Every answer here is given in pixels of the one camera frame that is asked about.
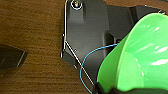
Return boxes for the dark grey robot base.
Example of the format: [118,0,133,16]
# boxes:
[59,0,168,94]

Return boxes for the green plastic bowl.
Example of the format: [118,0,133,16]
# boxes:
[96,13,168,93]

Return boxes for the thin blue cable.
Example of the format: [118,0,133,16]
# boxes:
[79,42,120,91]

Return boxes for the foosball table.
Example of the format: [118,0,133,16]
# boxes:
[0,44,28,70]

